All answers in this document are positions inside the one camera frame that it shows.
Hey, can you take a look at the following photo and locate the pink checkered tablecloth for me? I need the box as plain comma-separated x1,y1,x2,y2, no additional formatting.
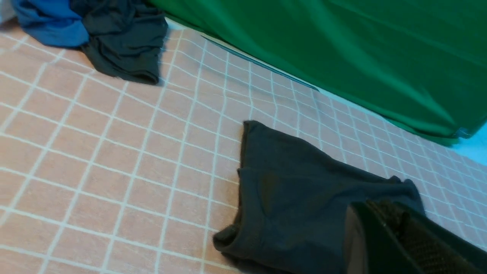
0,21,487,274

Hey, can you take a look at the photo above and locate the dark gray crumpled garment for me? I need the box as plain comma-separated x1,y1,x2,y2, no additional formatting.
70,0,168,85

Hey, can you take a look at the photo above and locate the blue crumpled garment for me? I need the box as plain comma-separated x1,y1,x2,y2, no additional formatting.
11,0,89,48

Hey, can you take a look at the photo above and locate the dark gray long-sleeve shirt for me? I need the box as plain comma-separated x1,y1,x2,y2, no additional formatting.
213,120,425,274

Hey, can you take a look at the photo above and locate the green backdrop cloth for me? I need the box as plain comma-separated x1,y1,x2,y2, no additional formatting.
152,0,487,146

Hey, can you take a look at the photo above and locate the dark green mat edge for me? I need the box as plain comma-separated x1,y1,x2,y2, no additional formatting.
201,35,320,92

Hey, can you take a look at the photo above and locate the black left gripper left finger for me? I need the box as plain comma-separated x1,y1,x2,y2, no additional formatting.
344,202,422,274

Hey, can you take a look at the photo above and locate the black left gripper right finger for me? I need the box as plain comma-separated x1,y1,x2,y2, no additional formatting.
367,201,486,274

